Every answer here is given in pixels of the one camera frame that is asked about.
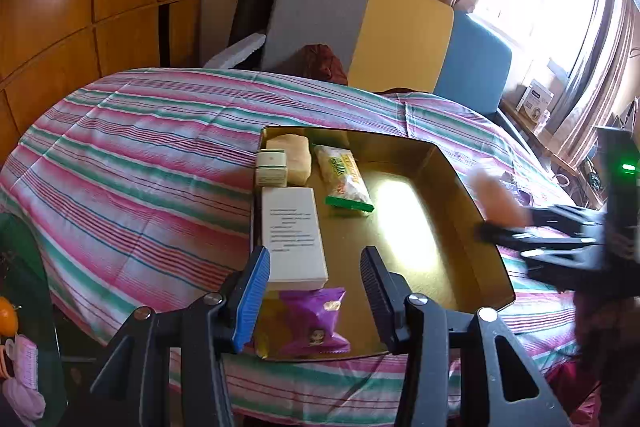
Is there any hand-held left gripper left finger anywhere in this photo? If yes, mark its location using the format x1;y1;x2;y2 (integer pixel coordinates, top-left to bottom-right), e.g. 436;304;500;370
90;245;272;427

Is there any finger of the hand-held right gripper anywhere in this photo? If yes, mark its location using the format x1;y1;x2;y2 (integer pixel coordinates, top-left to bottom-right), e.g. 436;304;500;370
474;219;601;254
530;204;608;230

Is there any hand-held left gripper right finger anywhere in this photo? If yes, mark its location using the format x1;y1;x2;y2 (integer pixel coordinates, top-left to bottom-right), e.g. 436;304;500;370
360;246;571;427

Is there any peach and white mushroom toy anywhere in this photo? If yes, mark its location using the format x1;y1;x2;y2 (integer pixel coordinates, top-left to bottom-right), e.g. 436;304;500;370
470;169;532;229

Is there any purple snack packet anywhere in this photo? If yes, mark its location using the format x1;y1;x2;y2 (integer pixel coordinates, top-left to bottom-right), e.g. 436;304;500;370
255;287;351;358

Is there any gold tin box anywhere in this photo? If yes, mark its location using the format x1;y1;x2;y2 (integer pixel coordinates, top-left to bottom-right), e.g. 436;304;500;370
248;125;516;363

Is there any tall white carton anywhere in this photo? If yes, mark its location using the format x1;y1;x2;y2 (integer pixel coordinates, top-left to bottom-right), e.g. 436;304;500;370
260;187;329;292

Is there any green yellow snack packet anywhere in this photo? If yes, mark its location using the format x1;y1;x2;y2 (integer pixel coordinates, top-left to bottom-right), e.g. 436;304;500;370
313;144;375;214

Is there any small cream box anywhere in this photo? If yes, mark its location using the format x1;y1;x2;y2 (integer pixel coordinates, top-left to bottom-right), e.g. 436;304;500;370
255;148;290;188

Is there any yellow sponge block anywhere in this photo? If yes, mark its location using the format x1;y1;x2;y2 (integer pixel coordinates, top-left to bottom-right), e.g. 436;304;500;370
266;133;313;186

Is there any wooden side cabinet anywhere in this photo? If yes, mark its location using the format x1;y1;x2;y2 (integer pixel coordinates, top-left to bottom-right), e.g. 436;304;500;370
492;97;616;208

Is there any brown striped curtain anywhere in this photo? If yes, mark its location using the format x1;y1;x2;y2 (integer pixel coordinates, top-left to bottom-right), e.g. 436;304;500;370
545;0;640;168

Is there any white printed carton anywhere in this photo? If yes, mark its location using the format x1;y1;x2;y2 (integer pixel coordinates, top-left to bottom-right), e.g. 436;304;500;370
515;79;555;118

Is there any striped pink green blanket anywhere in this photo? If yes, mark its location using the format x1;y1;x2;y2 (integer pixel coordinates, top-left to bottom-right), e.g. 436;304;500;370
0;67;608;418

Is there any glass side table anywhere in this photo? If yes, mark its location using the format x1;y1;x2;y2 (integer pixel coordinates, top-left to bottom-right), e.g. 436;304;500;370
0;212;68;427

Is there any pink hair comb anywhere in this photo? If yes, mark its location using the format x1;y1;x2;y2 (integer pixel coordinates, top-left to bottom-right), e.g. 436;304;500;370
12;334;40;393

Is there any grey yellow blue sofa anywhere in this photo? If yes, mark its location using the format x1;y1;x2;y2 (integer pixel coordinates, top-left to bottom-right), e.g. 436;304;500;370
260;0;513;112

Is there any orange fruit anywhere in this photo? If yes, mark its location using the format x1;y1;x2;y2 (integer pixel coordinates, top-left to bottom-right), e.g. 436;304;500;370
0;297;21;335

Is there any dark red cloth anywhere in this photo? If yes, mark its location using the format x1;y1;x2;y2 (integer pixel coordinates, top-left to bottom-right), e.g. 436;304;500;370
300;43;348;85

